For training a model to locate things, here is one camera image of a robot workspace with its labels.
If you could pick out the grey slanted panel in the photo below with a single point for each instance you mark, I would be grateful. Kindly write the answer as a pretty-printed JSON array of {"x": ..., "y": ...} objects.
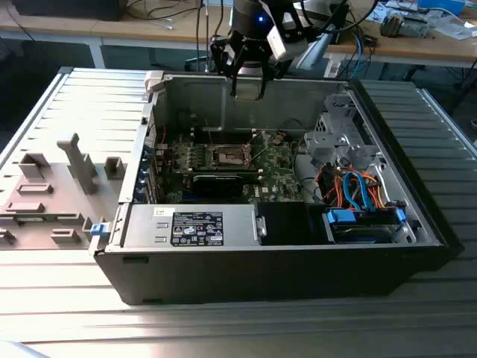
[{"x": 316, "y": 48}]

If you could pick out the grey metal device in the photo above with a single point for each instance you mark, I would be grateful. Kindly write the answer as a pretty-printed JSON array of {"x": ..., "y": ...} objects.
[{"x": 415, "y": 27}]

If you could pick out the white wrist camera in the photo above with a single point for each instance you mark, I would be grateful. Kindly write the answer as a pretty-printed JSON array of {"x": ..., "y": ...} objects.
[{"x": 277, "y": 43}]

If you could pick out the metal drive cage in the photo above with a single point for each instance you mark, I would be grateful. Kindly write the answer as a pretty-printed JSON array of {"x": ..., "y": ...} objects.
[{"x": 335, "y": 143}]

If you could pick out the beige case latch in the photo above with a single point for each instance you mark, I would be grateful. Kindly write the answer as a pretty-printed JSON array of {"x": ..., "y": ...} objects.
[{"x": 153, "y": 80}]

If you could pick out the green RAM stick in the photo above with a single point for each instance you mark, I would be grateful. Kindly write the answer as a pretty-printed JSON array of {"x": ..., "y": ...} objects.
[{"x": 37, "y": 219}]

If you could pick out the black PC case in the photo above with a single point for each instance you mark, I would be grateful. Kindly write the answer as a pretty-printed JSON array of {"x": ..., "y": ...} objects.
[{"x": 261, "y": 276}]

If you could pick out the blue cardboard box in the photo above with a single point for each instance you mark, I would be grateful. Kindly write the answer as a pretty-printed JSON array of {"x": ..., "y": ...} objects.
[{"x": 443, "y": 5}]

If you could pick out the black finned heat sink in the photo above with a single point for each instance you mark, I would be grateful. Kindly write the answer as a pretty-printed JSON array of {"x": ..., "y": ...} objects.
[{"x": 391, "y": 24}]

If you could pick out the silver power supply unit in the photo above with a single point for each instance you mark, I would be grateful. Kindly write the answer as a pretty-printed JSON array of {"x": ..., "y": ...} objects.
[{"x": 149, "y": 227}]

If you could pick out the CPU socket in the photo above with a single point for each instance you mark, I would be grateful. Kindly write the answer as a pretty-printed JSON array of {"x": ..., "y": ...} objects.
[{"x": 229, "y": 156}]

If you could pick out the wooden desk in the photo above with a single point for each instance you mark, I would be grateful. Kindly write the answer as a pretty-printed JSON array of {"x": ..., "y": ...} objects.
[{"x": 56, "y": 26}]

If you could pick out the grey parts rack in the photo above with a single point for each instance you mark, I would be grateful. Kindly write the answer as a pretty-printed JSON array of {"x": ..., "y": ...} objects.
[{"x": 59, "y": 186}]

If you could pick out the hard disk in blue carrier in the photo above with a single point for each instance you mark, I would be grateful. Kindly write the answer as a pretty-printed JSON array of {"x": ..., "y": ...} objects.
[{"x": 341, "y": 217}]

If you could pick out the white barcode label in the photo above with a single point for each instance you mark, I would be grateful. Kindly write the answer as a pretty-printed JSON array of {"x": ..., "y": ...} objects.
[{"x": 333, "y": 69}]

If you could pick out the green motherboard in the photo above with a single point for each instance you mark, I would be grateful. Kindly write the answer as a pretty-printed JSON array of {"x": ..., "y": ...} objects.
[{"x": 277, "y": 175}]

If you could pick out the black monitor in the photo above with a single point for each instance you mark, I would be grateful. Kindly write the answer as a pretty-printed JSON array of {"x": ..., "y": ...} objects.
[{"x": 67, "y": 9}]

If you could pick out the blue case latch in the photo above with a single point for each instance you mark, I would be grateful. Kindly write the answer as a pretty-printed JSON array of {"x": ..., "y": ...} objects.
[{"x": 98, "y": 229}]

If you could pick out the blue card retainer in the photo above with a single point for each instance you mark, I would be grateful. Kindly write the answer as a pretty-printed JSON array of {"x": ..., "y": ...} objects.
[{"x": 141, "y": 186}]

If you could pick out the black graphics card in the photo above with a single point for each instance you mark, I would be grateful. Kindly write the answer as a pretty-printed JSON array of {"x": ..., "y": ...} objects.
[{"x": 216, "y": 184}]

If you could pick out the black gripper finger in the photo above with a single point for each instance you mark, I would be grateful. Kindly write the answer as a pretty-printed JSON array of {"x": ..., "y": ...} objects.
[
  {"x": 223, "y": 56},
  {"x": 279, "y": 69}
]

